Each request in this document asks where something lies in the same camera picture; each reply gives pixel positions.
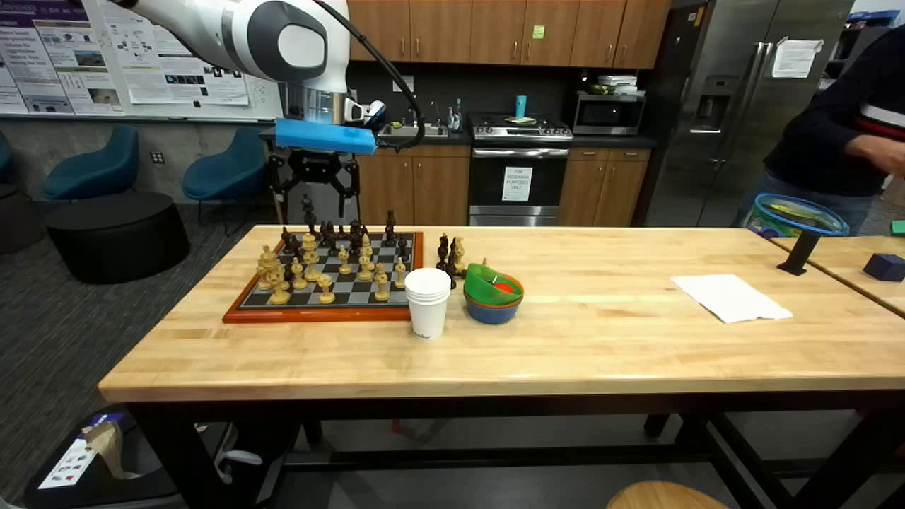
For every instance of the yellow wooden chess pawn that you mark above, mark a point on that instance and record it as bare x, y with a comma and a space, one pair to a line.
346, 264

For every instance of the small green object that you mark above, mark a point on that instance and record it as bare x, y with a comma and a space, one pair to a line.
899, 226

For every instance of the brown cardboard piece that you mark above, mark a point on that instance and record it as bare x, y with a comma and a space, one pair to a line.
108, 441

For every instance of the black trash bin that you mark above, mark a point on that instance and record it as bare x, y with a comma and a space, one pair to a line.
159, 485

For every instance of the black microwave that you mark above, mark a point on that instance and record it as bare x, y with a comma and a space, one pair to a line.
603, 113

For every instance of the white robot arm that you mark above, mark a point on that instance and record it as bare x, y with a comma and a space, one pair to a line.
236, 33

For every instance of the narrow wooden base cabinet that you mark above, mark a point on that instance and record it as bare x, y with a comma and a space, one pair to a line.
603, 185

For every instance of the white refrigerator notice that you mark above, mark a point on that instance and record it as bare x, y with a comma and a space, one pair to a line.
797, 58

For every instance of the orange framed chess board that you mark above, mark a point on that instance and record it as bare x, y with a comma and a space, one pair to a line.
322, 314

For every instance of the blue lounge chair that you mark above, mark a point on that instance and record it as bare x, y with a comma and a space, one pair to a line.
229, 167
89, 165

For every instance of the black round ottoman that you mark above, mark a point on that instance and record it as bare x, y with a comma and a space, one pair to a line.
118, 242

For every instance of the black table frame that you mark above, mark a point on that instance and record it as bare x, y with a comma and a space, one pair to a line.
186, 454

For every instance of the wooden stool orange legs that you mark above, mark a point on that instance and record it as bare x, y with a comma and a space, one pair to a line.
666, 496

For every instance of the teal cup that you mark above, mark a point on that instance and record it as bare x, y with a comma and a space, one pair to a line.
523, 106

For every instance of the white paper cup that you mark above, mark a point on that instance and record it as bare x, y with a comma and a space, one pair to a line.
428, 307

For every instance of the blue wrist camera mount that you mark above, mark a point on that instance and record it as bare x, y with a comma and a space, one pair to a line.
328, 136

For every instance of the black stand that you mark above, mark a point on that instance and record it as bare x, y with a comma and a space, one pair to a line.
798, 255

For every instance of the wooden wall cabinets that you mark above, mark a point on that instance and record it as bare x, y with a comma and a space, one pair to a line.
472, 30

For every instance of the stainless steel oven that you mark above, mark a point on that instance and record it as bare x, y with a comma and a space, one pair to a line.
492, 188

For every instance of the stainless steel refrigerator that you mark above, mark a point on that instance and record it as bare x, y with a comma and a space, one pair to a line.
725, 141

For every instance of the person in dark sweater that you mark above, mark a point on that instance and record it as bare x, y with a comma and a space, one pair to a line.
830, 122

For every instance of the white dotted card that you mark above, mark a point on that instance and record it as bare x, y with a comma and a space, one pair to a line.
66, 465

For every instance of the yellow wooden chess piece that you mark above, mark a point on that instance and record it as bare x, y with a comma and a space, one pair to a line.
328, 288
267, 264
366, 269
380, 287
400, 276
282, 293
309, 259
298, 279

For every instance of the wide wooden base cabinet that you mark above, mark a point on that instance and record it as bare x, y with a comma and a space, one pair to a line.
435, 185

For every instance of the small black box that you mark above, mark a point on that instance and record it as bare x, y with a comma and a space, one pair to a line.
886, 267

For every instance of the white oven notice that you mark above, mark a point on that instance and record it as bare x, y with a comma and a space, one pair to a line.
516, 185

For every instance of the white bowls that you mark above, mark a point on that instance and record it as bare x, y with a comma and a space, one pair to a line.
617, 85

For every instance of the clear soap bottle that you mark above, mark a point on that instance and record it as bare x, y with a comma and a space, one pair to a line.
458, 113

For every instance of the white paper sheet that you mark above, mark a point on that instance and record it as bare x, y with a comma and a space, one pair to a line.
731, 297

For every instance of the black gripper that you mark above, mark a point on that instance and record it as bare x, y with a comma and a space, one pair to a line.
319, 170

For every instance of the green sticky note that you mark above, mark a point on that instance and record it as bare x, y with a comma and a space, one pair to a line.
540, 33

